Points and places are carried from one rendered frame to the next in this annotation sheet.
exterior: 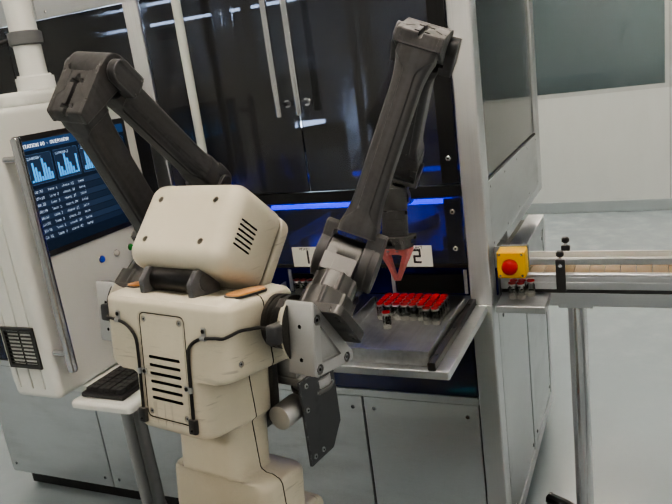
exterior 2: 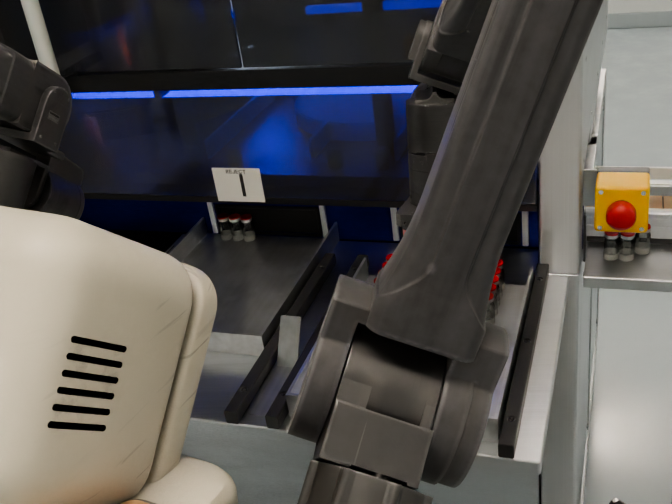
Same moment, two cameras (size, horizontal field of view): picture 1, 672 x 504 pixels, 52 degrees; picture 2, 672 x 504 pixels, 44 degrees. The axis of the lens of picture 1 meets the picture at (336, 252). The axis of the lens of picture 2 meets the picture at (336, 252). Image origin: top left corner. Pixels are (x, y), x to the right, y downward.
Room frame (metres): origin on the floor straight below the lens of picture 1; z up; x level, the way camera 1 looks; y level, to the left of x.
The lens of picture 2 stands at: (0.70, 0.03, 1.55)
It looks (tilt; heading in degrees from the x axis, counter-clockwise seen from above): 29 degrees down; 356
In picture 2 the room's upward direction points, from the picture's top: 8 degrees counter-clockwise
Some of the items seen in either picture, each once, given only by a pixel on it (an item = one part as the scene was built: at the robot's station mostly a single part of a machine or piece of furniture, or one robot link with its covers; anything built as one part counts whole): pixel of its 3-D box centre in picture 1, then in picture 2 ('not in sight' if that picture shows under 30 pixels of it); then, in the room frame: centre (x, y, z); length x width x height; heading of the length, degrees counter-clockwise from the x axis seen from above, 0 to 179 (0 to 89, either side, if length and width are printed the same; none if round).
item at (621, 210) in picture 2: (509, 266); (621, 214); (1.67, -0.44, 0.99); 0.04 x 0.04 x 0.04; 64
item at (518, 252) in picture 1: (513, 261); (621, 199); (1.71, -0.45, 1.00); 0.08 x 0.07 x 0.07; 154
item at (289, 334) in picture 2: not in sight; (275, 363); (1.59, 0.07, 0.91); 0.14 x 0.03 x 0.06; 155
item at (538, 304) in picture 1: (524, 300); (629, 260); (1.74, -0.49, 0.87); 0.14 x 0.13 x 0.02; 154
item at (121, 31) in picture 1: (82, 112); not in sight; (2.27, 0.74, 1.51); 0.49 x 0.01 x 0.59; 64
